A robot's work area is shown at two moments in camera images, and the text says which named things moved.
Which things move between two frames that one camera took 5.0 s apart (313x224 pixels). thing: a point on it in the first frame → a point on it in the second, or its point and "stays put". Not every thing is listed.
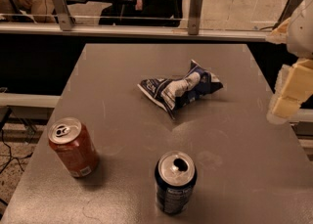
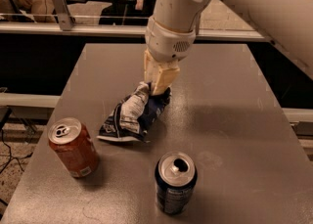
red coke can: (74, 146) stays put
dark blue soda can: (175, 173) stays put
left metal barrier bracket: (61, 7) stays put
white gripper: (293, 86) → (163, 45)
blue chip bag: (171, 93) → (132, 116)
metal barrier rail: (140, 31) stays put
